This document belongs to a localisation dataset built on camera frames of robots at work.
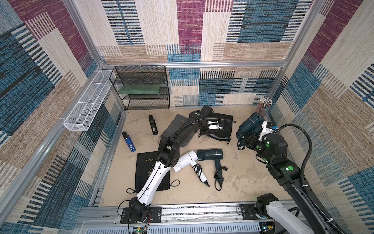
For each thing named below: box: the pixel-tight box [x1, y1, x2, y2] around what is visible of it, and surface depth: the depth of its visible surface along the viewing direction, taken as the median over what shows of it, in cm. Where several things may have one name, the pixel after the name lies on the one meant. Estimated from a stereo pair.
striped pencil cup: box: [258, 97, 273, 117], surface depth 101 cm
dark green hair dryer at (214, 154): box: [196, 148, 228, 192], surface depth 89 cm
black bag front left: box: [156, 167, 171, 192], surface depth 70 cm
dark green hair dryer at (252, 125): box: [236, 112, 266, 146], surface depth 72 cm
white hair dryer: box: [172, 150, 210, 187], surface depth 88 cm
